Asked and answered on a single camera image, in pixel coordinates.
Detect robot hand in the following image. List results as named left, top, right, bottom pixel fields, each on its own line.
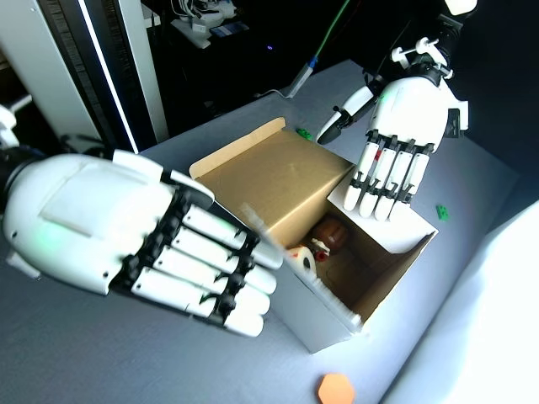
left=315, top=74, right=471, bottom=223
left=2, top=149, right=284, bottom=338

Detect chocolate toy cake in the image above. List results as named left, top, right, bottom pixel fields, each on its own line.
left=313, top=216, right=347, bottom=253

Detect cardboard box with flaps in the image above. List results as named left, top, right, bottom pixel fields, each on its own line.
left=189, top=117, right=440, bottom=354

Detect pink strawberry toy cake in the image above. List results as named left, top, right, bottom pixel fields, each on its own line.
left=286, top=239, right=330, bottom=279

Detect white adapter with blue plug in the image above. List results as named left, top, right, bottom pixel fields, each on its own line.
left=287, top=56, right=320, bottom=98

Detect white light strip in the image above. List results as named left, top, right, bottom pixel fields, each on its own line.
left=77, top=0, right=140, bottom=155

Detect grey table cloth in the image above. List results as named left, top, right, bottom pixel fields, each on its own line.
left=0, top=58, right=521, bottom=404

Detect small blue striped object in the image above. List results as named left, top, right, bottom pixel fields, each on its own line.
left=210, top=21, right=250, bottom=40

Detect white device on shelf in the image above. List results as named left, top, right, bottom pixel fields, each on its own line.
left=170, top=0, right=237, bottom=51

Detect white backdrop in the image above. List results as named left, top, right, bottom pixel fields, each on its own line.
left=378, top=195, right=539, bottom=404

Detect orange hexagon block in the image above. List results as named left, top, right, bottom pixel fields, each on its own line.
left=318, top=373, right=356, bottom=404

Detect green cable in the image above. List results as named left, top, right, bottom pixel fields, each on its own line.
left=314, top=0, right=351, bottom=60

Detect white rack frame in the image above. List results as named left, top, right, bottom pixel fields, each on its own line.
left=0, top=0, right=170, bottom=178

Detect white cable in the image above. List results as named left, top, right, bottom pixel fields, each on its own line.
left=252, top=87, right=292, bottom=100

